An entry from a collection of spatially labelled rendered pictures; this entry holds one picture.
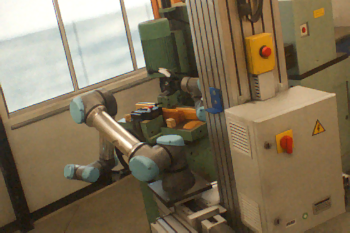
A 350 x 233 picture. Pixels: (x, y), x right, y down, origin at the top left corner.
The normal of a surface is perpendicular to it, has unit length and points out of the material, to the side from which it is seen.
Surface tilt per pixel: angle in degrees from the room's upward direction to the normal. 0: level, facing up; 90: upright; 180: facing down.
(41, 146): 90
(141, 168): 94
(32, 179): 90
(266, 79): 90
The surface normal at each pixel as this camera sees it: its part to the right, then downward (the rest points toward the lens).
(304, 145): 0.42, 0.18
